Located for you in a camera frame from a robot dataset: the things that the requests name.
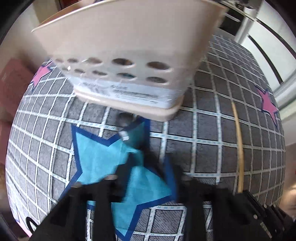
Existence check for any white refrigerator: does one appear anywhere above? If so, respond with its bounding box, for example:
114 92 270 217
235 1 295 109

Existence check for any beige plastic utensil holder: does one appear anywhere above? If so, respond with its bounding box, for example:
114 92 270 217
33 1 228 121

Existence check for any grey checked star tablecloth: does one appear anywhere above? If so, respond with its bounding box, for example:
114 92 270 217
6 34 285 228

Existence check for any bamboo chopstick yellow patterned end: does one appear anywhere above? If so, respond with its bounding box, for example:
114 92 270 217
231 101 244 193

